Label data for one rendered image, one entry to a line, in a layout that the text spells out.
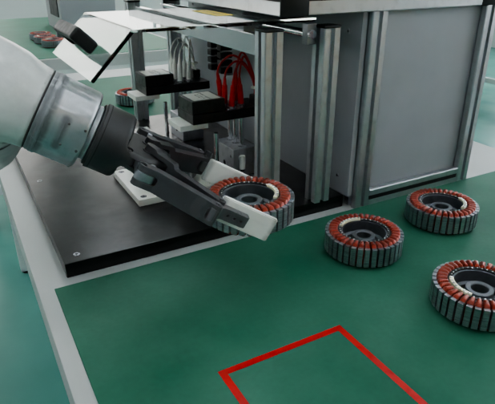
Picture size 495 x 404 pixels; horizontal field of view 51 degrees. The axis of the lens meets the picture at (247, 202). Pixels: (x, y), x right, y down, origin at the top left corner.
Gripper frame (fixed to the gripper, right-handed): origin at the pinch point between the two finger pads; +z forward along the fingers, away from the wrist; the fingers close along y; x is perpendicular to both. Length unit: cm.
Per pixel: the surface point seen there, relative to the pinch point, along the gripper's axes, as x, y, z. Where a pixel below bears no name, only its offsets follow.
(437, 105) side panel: 22.7, -25.2, 32.3
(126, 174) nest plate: -15.6, -33.7, -9.7
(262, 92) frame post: 11.1, -15.0, -0.5
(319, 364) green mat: -7.7, 17.3, 9.5
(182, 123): -1.7, -31.1, -5.4
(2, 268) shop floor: -113, -138, -21
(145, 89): -4, -53, -11
